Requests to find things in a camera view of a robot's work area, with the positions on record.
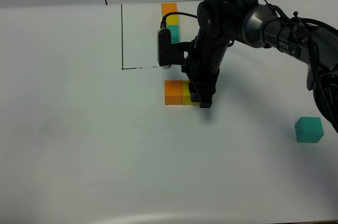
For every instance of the yellow template block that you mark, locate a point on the yellow template block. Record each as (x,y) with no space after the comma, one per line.
(172,20)

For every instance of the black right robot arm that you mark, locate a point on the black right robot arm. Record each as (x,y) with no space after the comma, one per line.
(224,22)

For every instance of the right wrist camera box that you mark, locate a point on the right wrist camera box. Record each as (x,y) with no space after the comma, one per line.
(169,53)

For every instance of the orange template block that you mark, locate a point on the orange template block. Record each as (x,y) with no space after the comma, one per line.
(168,8)

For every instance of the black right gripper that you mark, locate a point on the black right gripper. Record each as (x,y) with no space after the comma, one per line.
(205,56)

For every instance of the teal template block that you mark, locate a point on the teal template block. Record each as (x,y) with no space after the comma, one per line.
(175,33)

